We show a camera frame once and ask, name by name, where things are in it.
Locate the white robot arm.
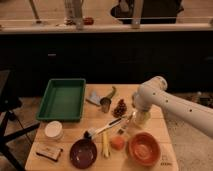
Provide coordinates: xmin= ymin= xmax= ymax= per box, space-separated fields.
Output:
xmin=133 ymin=76 xmax=213 ymax=138

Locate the small green brush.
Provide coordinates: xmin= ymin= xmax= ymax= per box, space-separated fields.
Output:
xmin=117 ymin=112 xmax=135 ymax=135

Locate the orange bowl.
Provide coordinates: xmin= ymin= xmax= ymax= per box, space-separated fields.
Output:
xmin=128 ymin=132 xmax=161 ymax=167

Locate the green pepper toy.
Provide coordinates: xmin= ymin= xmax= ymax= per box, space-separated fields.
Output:
xmin=106 ymin=86 xmax=117 ymax=99

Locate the metal measuring cup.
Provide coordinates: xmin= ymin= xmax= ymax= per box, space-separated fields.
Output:
xmin=100 ymin=97 xmax=111 ymax=113

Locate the yellow corn toy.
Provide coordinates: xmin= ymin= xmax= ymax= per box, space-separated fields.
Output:
xmin=102 ymin=131 xmax=110 ymax=158

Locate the black white brush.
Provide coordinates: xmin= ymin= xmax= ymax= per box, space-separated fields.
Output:
xmin=83 ymin=118 xmax=122 ymax=139

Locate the dark purple bowl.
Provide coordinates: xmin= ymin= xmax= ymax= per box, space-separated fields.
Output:
xmin=69 ymin=139 xmax=97 ymax=169

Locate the green plastic tray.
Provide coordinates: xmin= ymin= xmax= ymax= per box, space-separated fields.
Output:
xmin=36 ymin=78 xmax=86 ymax=122

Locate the white round container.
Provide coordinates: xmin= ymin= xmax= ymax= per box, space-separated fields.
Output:
xmin=44 ymin=121 xmax=63 ymax=140

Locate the wooden block eraser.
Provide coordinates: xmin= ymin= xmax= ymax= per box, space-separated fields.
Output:
xmin=36 ymin=145 xmax=63 ymax=162

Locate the red object on counter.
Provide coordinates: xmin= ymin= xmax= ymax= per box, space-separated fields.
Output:
xmin=83 ymin=17 xmax=94 ymax=25

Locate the black chair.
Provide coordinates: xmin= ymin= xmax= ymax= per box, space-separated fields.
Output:
xmin=0 ymin=70 xmax=39 ymax=171

